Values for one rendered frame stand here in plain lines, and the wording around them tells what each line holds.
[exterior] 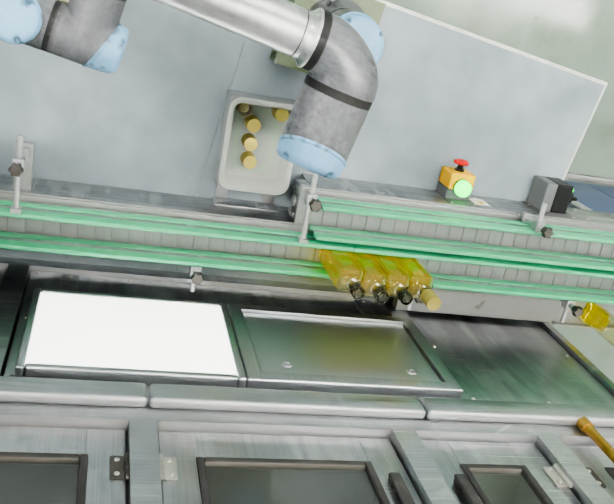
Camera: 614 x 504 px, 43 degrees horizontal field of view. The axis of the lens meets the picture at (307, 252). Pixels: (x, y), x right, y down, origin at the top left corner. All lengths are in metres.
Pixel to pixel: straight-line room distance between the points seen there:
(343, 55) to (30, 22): 0.45
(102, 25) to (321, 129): 0.36
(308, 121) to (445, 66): 0.86
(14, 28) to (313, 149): 0.47
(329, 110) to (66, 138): 0.86
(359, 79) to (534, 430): 0.85
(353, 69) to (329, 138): 0.11
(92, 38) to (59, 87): 0.72
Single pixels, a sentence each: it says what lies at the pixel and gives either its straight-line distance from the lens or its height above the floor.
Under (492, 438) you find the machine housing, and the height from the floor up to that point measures 1.43.
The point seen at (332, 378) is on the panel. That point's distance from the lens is 1.60.
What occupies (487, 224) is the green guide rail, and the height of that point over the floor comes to 0.95.
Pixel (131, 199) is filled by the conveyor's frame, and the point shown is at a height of 0.84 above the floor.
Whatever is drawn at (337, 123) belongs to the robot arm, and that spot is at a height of 1.46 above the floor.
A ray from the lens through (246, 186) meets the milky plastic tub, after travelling 1.89.
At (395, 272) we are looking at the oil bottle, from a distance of 1.81.
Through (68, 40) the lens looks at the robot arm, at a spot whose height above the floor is 1.44.
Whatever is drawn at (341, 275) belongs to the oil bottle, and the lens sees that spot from 1.75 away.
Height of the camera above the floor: 2.62
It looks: 64 degrees down
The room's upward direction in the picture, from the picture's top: 151 degrees clockwise
